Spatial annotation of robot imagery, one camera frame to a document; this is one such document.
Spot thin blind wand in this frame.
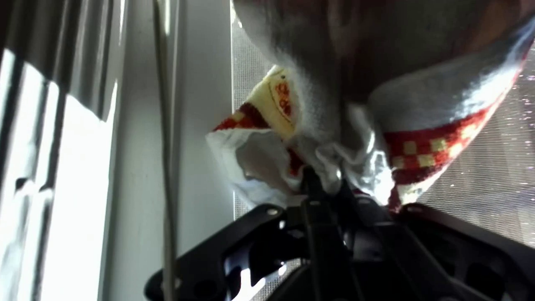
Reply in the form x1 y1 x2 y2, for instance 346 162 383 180
152 0 181 301

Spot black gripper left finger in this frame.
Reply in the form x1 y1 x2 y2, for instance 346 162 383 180
142 165 336 301

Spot window with frame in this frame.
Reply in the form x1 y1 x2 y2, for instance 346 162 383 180
102 0 535 301

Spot white and red towel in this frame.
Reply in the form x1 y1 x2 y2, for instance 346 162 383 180
206 0 535 213

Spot window blind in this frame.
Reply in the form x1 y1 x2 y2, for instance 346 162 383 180
0 0 130 301

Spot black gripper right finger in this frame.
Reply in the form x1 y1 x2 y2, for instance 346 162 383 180
324 182 535 301

